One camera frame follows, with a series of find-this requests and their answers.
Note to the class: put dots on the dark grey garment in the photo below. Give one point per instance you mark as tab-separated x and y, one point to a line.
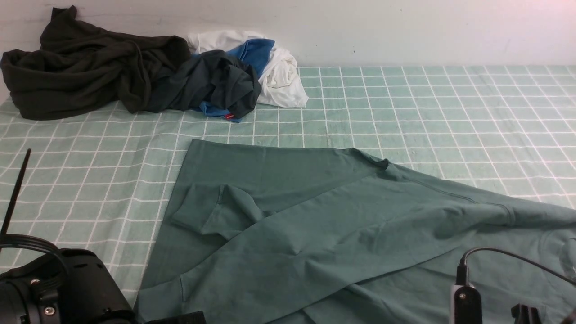
213	79

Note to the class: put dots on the white garment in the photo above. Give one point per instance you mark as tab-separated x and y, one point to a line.
281	85

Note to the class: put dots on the dark olive hoodie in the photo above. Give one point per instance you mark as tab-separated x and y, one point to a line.
80	68

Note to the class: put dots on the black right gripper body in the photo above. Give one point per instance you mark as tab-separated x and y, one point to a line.
524	314

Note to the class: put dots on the blue garment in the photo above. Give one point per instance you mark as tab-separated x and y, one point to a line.
254	51

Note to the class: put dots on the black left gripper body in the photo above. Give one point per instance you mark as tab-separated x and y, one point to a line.
88	295

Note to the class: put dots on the green long-sleeved shirt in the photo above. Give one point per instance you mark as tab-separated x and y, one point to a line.
262	235

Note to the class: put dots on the green checkered tablecloth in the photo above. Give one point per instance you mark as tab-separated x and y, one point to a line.
101	181

